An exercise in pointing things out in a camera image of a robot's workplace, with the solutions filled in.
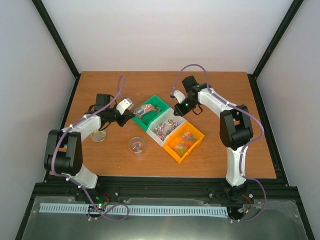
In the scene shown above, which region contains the silver metal scoop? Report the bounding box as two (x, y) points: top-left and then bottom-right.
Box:
(133, 103), (160, 118)

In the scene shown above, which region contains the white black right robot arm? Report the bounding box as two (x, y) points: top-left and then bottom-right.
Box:
(170, 75), (254, 202)

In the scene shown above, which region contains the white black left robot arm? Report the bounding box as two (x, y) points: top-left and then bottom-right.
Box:
(43, 93), (135, 189)

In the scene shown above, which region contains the green plastic bin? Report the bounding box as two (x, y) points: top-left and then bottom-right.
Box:
(133, 95), (169, 132)

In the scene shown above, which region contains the gold metal jar lid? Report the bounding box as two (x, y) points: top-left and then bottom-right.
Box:
(90, 130), (107, 143)

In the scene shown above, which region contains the white translucent plastic bin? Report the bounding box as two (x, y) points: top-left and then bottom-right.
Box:
(146, 107), (187, 147)

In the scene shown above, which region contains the clear plastic jar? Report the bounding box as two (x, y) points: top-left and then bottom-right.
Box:
(128, 136), (147, 157)

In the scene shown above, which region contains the orange plastic bin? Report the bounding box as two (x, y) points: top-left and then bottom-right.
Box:
(163, 121), (205, 164)

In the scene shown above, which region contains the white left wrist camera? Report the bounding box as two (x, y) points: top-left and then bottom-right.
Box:
(116, 98), (134, 115)

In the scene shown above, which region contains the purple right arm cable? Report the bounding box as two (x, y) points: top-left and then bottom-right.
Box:
(172, 63), (268, 223)

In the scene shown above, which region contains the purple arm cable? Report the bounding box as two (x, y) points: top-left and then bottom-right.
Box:
(51, 74), (131, 221)
(172, 63), (268, 223)

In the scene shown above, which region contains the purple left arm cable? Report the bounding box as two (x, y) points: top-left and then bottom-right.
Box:
(51, 74), (131, 221)

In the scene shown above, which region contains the black aluminium frame rail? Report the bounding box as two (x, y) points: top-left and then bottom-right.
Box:
(14, 174), (316, 240)

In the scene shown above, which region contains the light blue slotted cable duct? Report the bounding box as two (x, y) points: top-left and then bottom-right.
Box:
(38, 203), (228, 218)

